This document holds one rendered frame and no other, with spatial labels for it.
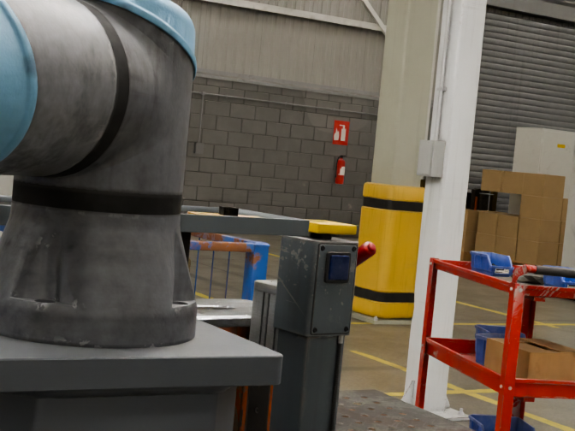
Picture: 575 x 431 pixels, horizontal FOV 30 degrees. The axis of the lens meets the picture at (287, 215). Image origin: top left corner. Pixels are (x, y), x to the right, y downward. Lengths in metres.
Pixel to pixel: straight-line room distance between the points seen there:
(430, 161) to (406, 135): 3.26
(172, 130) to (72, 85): 0.12
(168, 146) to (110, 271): 0.09
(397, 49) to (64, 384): 8.09
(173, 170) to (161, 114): 0.04
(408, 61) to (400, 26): 0.29
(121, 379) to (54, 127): 0.16
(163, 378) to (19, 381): 0.09
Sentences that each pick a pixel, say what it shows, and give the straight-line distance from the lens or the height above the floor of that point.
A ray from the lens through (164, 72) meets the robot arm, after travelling 0.71.
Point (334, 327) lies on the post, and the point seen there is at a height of 1.04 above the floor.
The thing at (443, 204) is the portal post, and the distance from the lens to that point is 5.40.
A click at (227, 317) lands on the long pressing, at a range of 1.51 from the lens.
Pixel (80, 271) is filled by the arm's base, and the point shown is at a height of 1.15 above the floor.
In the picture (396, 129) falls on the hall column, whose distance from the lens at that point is 8.57.
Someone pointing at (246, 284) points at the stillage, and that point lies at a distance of 3.55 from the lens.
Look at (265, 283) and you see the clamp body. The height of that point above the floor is 1.06.
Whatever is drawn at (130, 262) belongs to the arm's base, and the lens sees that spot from 0.70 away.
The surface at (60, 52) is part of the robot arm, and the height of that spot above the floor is 1.28.
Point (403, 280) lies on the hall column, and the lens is 8.66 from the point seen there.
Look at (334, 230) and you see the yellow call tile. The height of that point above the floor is 1.15.
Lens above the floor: 1.23
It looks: 3 degrees down
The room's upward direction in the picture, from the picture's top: 5 degrees clockwise
